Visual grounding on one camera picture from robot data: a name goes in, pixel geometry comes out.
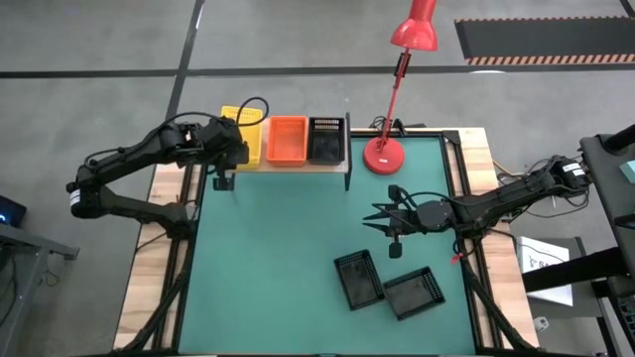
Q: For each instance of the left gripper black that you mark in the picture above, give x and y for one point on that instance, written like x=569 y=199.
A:
x=223 y=141

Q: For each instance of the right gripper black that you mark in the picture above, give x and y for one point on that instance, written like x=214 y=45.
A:
x=426 y=217

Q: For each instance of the yellow plastic basket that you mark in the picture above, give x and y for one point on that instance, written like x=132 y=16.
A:
x=253 y=144

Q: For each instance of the orange plastic basket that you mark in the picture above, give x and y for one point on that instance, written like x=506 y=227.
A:
x=287 y=141

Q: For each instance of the black plastic basket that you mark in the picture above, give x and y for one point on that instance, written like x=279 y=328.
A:
x=359 y=282
x=412 y=295
x=326 y=146

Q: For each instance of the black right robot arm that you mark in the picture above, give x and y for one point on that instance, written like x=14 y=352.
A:
x=496 y=203

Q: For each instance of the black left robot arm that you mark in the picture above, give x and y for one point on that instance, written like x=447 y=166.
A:
x=124 y=158

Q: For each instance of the red desk lamp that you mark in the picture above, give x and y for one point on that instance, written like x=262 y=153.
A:
x=383 y=156

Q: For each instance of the white cardboard box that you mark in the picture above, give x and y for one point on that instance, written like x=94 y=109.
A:
x=541 y=277

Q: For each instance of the black electronic device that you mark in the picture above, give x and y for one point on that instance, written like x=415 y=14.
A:
x=10 y=210

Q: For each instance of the grey metal table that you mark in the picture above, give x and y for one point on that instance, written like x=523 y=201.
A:
x=20 y=243

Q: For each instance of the black equipment cart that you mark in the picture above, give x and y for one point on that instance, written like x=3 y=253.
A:
x=605 y=163

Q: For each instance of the black hazard-striped floor mat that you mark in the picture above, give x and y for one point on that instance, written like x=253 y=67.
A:
x=546 y=39

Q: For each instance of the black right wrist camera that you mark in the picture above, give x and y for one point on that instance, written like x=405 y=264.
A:
x=395 y=249

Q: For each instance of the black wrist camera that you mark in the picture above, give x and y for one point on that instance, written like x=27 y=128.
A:
x=395 y=249
x=224 y=182

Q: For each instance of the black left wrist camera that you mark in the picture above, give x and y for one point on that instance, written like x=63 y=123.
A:
x=224 y=182

